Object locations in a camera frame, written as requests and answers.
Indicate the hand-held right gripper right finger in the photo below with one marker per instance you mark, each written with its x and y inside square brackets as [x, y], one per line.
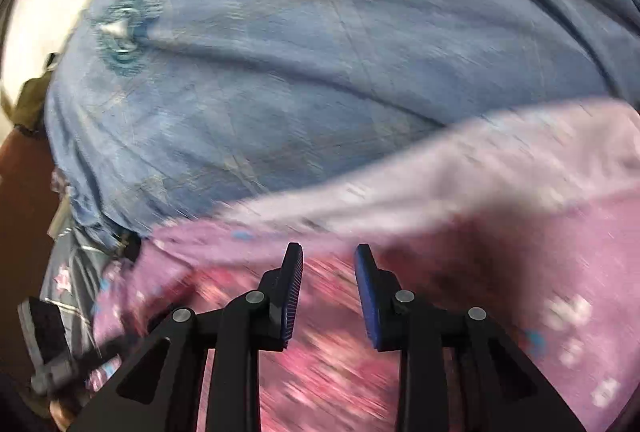
[367, 302]

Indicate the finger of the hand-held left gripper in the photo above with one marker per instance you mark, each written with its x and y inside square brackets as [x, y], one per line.
[42, 329]

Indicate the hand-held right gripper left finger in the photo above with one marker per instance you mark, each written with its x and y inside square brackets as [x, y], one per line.
[292, 297]

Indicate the dark pink patterned garment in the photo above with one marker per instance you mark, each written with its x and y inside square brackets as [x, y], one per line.
[330, 387]

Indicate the grey star print pillow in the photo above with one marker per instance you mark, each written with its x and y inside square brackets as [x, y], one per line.
[75, 282]

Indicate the dark leather sofa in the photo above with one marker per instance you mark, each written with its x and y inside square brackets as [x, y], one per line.
[20, 237]

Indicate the lilac crumpled cloth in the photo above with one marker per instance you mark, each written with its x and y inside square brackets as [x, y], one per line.
[60, 182]

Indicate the purple floral bed sheet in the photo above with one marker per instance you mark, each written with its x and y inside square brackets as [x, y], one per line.
[550, 212]

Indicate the olive green cloth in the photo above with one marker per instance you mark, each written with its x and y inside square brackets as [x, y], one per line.
[32, 102]

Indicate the blue plaid sofa cover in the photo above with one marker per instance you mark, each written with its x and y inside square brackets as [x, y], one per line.
[300, 62]

